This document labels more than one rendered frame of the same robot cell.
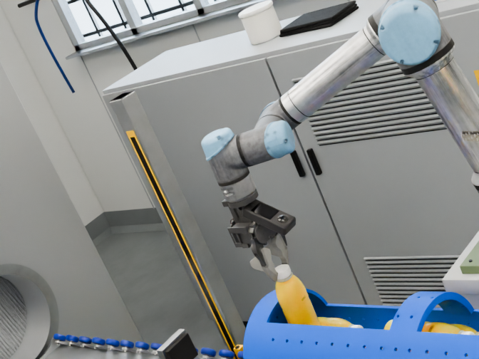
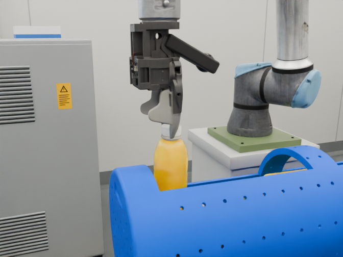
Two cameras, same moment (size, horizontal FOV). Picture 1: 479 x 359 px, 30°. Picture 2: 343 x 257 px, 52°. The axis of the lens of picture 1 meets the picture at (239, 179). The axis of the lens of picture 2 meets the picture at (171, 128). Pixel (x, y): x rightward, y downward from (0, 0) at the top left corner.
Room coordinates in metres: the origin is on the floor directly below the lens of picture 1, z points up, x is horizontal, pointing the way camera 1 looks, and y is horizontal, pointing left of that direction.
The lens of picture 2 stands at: (1.59, 0.61, 1.50)
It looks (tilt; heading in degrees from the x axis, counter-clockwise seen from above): 16 degrees down; 294
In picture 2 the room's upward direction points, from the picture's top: straight up
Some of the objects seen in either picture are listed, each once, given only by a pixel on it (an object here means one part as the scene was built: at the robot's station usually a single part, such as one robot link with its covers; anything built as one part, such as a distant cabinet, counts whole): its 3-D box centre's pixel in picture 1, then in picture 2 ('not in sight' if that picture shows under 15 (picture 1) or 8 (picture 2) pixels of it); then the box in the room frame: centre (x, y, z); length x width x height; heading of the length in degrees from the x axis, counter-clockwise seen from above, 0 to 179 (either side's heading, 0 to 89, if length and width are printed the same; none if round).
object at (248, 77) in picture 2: not in sight; (254, 82); (1.82, -0.55, 1.34); 0.13 x 0.12 x 0.14; 160
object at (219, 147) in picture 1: (225, 155); not in sight; (1.88, 0.01, 1.61); 0.09 x 0.08 x 0.11; 70
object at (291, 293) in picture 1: (296, 306); (170, 175); (1.87, 0.00, 1.22); 0.07 x 0.07 x 0.19
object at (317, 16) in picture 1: (317, 18); not in sight; (3.71, -0.57, 1.46); 0.32 x 0.23 x 0.04; 44
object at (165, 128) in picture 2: (281, 270); (171, 127); (1.87, 0.00, 1.32); 0.04 x 0.04 x 0.02
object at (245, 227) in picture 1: (249, 219); (156, 56); (1.89, 0.02, 1.45); 0.09 x 0.08 x 0.12; 43
